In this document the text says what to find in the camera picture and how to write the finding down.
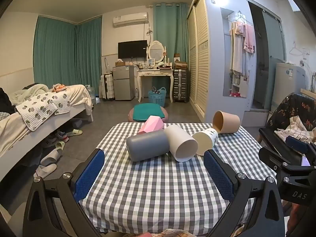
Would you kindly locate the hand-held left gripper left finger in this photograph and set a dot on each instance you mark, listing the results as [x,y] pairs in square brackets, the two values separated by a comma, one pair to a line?
[90,175]

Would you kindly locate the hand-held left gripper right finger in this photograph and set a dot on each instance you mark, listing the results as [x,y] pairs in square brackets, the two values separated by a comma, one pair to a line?
[219,177]

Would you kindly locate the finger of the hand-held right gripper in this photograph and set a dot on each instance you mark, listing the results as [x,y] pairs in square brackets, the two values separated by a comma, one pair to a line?
[274,156]
[296,142]

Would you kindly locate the cream printed cup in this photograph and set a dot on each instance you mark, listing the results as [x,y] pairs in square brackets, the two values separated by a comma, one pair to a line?
[209,135]

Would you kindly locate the tan cup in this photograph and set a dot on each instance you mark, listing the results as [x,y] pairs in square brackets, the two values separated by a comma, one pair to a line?
[230,124]

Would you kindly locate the white cup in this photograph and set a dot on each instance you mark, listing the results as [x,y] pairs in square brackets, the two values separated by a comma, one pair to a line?
[177,135]

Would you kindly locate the grey cup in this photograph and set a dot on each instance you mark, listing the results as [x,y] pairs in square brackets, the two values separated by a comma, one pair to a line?
[148,145]

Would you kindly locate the pink faceted cup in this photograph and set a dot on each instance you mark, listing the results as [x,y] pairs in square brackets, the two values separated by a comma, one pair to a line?
[151,124]

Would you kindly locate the plaid scarf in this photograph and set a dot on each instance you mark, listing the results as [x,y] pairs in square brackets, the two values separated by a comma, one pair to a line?
[301,128]

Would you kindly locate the black patterned chair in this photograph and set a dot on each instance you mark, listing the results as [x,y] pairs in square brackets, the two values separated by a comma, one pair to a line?
[288,111]

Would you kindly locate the green slipper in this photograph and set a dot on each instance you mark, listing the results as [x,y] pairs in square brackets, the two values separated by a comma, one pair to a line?
[60,144]
[74,132]

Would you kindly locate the white slipper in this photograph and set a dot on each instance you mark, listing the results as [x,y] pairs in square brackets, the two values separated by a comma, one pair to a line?
[45,170]
[51,156]

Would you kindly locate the grey sneaker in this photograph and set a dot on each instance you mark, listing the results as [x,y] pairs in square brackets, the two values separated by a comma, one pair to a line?
[61,136]

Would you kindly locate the white washing machine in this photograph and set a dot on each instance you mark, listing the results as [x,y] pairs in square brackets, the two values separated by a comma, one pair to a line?
[288,84]

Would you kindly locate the white bed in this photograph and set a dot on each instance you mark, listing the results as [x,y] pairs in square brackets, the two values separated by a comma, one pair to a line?
[61,122]

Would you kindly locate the checkered tablecloth table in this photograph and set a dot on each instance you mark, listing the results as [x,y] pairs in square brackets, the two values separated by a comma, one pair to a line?
[160,190]

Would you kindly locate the pink round stool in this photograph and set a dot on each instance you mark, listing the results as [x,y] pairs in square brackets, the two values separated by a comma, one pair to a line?
[130,116]

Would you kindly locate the water jug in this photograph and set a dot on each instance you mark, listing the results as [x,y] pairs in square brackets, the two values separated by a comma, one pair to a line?
[90,93]

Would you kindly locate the beige blanket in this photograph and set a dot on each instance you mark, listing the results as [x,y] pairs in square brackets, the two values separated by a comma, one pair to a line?
[76,91]

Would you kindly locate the leaf print quilt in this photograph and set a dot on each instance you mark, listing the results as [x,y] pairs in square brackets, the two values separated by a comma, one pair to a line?
[37,108]

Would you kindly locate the green cushion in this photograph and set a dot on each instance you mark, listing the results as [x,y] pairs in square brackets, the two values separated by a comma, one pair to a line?
[148,112]

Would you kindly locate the white suitcase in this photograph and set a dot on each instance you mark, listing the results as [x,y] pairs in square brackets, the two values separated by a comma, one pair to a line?
[107,86]

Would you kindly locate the glass bathroom door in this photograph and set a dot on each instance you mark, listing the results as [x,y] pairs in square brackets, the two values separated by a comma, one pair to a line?
[271,54]

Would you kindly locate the orange white cloth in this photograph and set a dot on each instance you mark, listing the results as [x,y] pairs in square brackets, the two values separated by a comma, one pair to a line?
[59,88]

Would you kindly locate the grey mini fridge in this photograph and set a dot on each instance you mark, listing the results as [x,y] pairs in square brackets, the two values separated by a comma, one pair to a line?
[123,84]

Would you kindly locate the dark metal trunk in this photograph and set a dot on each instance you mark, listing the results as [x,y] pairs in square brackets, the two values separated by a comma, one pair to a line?
[180,85]

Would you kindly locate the blue laundry basket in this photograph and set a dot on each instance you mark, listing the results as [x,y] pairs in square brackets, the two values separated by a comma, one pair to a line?
[156,97]

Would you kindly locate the white towel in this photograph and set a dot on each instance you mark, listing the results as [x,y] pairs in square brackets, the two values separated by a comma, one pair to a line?
[238,51]

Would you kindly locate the dark clothing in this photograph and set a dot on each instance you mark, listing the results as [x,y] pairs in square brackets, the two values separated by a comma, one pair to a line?
[5,101]

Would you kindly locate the pink towel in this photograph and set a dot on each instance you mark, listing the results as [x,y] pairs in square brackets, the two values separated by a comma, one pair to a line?
[249,39]

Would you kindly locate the green curtain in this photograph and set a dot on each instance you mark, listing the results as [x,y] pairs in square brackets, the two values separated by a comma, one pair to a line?
[177,34]
[88,54]
[54,51]

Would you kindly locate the cardboard boxes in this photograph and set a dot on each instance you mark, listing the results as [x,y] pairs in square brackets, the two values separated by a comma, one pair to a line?
[180,63]

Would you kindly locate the white dressing table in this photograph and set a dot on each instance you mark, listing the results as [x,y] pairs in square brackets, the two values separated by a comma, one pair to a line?
[155,72]

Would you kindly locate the white louvred wardrobe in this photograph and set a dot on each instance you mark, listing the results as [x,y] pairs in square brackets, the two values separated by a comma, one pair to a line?
[202,54]

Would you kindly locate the black television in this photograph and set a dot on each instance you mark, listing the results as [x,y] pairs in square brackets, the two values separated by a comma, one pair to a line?
[132,49]

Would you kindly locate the oval vanity mirror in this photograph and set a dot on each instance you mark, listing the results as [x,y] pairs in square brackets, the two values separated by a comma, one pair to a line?
[156,51]

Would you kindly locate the white air conditioner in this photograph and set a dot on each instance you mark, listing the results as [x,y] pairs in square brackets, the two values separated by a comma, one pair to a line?
[130,18]

